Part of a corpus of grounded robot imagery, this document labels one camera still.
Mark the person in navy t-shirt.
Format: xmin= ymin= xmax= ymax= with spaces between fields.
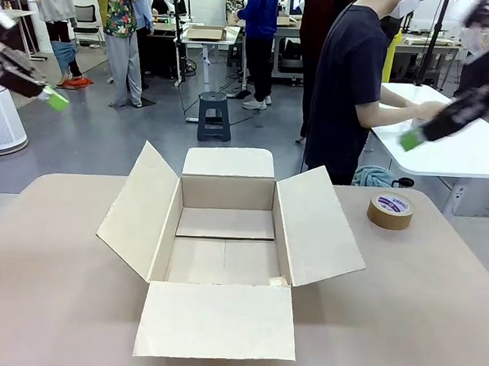
xmin=303 ymin=0 xmax=417 ymax=189

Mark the flat cardboard tray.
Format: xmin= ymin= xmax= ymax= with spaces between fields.
xmin=186 ymin=24 xmax=229 ymax=43

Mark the white face mask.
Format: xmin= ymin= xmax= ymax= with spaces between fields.
xmin=378 ymin=0 xmax=415 ymax=21

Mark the black tripod pole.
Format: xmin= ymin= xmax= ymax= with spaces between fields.
xmin=413 ymin=0 xmax=454 ymax=90

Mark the small round white table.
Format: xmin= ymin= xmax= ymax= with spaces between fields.
xmin=0 ymin=8 xmax=52 ymax=63

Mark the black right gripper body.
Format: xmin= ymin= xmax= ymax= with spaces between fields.
xmin=418 ymin=84 xmax=489 ymax=146

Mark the person with yellow apron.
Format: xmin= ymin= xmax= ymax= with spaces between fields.
xmin=376 ymin=13 xmax=405 ymax=84

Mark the orange item on floor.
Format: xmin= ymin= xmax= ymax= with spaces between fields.
xmin=55 ymin=75 xmax=94 ymax=91

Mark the large brown cardboard box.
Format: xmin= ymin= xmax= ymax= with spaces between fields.
xmin=89 ymin=137 xmax=374 ymax=366

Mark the black mesh office chair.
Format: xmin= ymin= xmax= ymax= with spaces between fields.
xmin=72 ymin=3 xmax=111 ymax=50

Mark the person in blue top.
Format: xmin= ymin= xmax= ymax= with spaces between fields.
xmin=230 ymin=0 xmax=279 ymax=111

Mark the black stand pole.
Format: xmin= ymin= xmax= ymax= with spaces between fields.
xmin=170 ymin=0 xmax=188 ymax=86

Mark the person's left hand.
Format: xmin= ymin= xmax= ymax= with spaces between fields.
xmin=411 ymin=99 xmax=449 ymax=123

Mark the white background desk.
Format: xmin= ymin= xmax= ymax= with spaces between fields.
xmin=175 ymin=22 xmax=244 ymax=126

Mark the white cylindrical air purifier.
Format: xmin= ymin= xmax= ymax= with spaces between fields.
xmin=0 ymin=83 xmax=31 ymax=155

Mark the dark grey plastic stool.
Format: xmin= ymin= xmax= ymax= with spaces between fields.
xmin=196 ymin=89 xmax=234 ymax=145

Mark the person's right forearm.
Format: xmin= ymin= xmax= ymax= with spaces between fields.
xmin=360 ymin=109 xmax=417 ymax=131

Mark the person in floral shirt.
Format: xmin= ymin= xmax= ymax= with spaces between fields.
xmin=81 ymin=0 xmax=151 ymax=110

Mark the white side table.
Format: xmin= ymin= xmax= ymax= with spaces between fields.
xmin=365 ymin=81 xmax=489 ymax=217

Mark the teal cloth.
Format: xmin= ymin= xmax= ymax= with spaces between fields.
xmin=353 ymin=163 xmax=394 ymax=188

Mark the brown packing tape roll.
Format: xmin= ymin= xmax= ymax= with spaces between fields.
xmin=365 ymin=191 xmax=416 ymax=232

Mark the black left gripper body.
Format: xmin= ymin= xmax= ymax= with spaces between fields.
xmin=0 ymin=43 xmax=50 ymax=100

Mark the person's left forearm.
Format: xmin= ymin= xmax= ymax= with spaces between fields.
xmin=379 ymin=89 xmax=417 ymax=111

